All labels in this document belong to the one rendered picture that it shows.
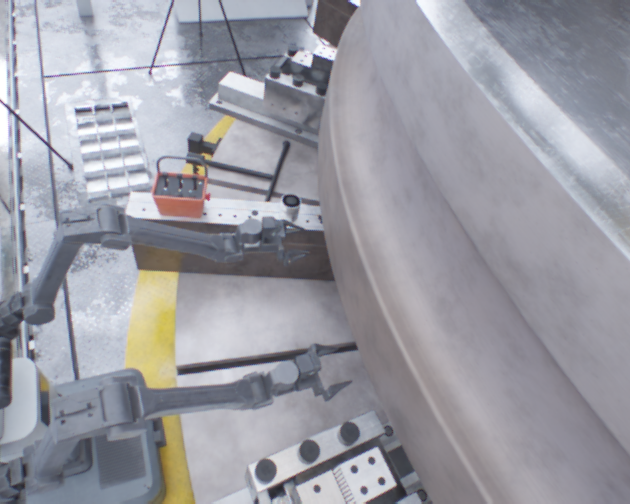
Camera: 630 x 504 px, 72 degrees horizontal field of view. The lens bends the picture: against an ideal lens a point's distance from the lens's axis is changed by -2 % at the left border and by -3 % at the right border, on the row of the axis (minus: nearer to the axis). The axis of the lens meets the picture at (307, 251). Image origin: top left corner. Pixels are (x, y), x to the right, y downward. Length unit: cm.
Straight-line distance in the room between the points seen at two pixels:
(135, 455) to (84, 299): 94
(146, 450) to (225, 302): 67
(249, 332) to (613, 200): 158
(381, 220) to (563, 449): 72
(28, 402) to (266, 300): 106
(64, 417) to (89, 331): 151
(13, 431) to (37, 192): 187
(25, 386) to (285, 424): 93
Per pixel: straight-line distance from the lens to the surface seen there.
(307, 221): 187
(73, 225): 115
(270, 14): 475
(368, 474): 133
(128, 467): 190
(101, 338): 239
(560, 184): 70
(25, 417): 143
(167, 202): 178
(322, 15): 384
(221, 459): 182
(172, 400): 98
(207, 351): 195
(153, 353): 231
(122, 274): 255
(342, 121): 166
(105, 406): 91
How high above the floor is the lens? 210
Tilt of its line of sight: 53 degrees down
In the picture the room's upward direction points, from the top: 15 degrees clockwise
